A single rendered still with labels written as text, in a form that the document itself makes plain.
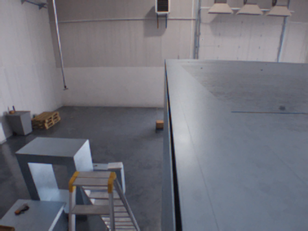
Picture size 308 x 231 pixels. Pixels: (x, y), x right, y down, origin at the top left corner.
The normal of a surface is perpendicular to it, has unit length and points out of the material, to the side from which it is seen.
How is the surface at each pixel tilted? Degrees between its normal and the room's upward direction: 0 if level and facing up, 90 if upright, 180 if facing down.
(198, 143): 0
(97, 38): 90
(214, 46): 90
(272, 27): 90
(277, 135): 0
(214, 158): 0
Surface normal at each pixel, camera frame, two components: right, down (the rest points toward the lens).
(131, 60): -0.06, 0.35
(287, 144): 0.00, -0.94
